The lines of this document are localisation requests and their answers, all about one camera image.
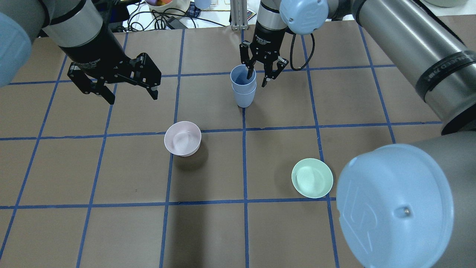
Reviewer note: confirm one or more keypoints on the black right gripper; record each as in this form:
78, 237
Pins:
268, 38

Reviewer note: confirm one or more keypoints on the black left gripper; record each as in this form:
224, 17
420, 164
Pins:
96, 56

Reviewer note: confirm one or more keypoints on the blue cup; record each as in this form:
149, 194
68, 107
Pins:
240, 81
244, 96

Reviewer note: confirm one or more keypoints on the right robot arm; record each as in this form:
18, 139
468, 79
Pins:
350, 100

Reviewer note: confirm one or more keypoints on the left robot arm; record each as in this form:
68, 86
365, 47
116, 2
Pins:
79, 30

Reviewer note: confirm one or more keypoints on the small remote control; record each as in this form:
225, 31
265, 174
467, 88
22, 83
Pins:
250, 14

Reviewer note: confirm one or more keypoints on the pink bowl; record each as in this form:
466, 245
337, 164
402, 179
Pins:
183, 139

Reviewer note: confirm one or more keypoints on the bowl of foam cubes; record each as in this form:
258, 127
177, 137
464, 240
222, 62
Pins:
168, 6

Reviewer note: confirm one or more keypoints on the mint green bowl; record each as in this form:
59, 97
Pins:
312, 178

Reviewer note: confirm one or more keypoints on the aluminium frame post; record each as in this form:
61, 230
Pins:
239, 15

